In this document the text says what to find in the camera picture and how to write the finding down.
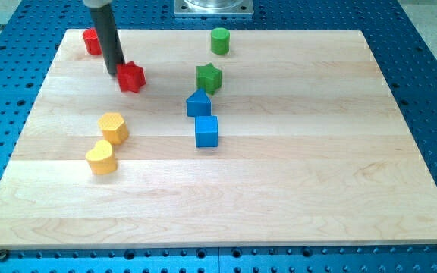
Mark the white rod holder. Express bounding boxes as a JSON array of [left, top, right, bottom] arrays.
[[83, 0, 112, 8]]

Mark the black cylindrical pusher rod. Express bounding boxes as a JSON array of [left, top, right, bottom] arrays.
[[88, 3, 124, 75]]

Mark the red star block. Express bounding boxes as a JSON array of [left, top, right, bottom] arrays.
[[117, 61, 146, 93]]

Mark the green star block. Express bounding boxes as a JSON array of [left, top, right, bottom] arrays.
[[196, 63, 222, 95]]

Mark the blue cube block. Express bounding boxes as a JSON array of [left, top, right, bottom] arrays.
[[195, 115, 219, 148]]

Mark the red cylinder block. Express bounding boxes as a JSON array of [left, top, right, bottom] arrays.
[[82, 27, 102, 55]]

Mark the blue perforated metal table plate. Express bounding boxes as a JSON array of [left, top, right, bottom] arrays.
[[0, 1, 437, 272]]

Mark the yellow hexagon block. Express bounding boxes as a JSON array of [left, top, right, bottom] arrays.
[[97, 112, 129, 145]]

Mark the green cylinder block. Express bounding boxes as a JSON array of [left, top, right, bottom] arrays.
[[210, 27, 230, 55]]

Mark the blue triangular prism block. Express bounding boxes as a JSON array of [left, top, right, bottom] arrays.
[[186, 89, 212, 117]]

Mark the yellow heart block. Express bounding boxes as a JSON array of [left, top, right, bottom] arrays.
[[85, 140, 118, 175]]

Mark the light wooden board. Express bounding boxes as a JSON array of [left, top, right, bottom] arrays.
[[0, 29, 437, 249]]

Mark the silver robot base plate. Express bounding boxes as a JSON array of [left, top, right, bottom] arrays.
[[174, 0, 254, 17]]

